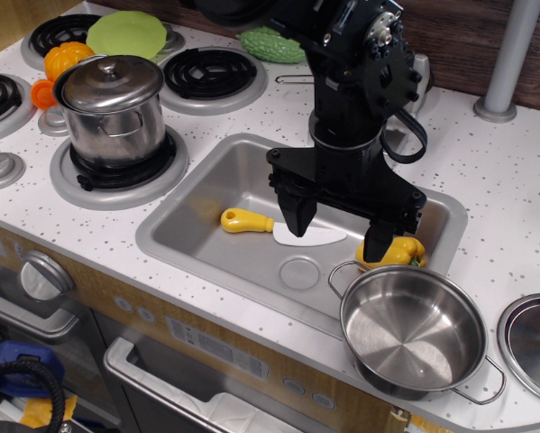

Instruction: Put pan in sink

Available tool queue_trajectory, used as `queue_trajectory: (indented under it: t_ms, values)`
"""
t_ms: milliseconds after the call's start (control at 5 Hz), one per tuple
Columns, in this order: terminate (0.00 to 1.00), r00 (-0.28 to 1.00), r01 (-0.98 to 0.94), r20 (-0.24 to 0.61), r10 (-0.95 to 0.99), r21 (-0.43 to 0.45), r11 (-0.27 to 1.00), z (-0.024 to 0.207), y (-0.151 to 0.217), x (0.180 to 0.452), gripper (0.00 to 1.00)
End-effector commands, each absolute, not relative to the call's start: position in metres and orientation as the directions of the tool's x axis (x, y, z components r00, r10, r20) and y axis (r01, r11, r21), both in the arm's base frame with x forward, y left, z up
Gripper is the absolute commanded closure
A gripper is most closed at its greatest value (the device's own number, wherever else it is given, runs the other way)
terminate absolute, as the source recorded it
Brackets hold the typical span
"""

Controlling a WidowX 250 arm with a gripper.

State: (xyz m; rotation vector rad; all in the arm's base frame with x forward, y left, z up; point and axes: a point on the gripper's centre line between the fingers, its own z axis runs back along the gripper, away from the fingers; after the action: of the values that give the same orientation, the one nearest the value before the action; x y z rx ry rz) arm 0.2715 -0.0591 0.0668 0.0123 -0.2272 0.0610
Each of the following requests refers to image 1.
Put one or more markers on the yellow toy bell pepper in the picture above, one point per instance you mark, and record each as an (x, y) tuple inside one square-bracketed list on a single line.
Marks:
[(404, 250)]

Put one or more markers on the black front right burner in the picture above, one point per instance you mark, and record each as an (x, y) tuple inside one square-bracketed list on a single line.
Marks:
[(84, 184)]

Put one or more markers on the black back left burner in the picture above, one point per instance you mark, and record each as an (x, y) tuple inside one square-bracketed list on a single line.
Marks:
[(51, 34)]

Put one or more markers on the small steel pan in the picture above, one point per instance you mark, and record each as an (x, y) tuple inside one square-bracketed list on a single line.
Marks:
[(412, 333)]

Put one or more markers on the grey stove knob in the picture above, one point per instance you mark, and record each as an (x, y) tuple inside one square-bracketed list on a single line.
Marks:
[(12, 167)]

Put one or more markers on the black back right burner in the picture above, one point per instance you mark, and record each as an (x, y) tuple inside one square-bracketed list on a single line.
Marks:
[(211, 81)]

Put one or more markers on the orange toy pumpkin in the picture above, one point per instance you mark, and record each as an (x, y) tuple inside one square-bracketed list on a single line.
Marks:
[(63, 57)]

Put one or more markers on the steel lid on counter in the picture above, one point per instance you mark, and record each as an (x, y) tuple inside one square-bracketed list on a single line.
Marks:
[(518, 336)]

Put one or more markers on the black burner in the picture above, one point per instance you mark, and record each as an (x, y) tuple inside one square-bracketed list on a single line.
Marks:
[(51, 34), (16, 107), (84, 184), (211, 81)]

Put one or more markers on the black front left burner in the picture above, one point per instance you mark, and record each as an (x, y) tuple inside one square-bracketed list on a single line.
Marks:
[(16, 107)]

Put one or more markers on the grey faucet pole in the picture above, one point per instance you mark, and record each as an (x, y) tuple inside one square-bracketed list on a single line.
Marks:
[(497, 106)]

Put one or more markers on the orange toy piece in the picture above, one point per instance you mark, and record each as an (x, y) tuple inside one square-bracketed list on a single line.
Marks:
[(42, 94)]

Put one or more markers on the silver oven knob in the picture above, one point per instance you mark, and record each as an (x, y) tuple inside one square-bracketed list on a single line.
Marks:
[(42, 278)]

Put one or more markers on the blue clamp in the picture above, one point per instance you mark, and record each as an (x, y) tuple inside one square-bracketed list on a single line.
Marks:
[(24, 365)]

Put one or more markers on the green toy bitter gourd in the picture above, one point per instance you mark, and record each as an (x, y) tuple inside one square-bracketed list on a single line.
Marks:
[(266, 44)]

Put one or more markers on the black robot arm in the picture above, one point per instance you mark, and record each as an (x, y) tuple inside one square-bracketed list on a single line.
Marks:
[(364, 74)]

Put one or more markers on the yellow toy knife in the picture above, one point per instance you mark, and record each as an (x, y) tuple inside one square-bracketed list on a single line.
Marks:
[(237, 220)]

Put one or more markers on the silver oven door handle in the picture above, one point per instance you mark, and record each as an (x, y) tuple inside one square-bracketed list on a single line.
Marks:
[(169, 392)]

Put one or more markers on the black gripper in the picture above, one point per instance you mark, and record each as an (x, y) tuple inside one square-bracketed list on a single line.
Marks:
[(354, 179)]

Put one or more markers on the silver wire utensil handle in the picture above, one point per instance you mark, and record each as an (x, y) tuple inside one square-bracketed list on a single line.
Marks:
[(295, 79)]

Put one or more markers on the green plastic plate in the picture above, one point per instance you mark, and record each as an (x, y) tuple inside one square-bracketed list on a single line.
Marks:
[(127, 33)]

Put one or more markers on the steel pot with lid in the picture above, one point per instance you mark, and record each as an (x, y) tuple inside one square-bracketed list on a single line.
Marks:
[(112, 109)]

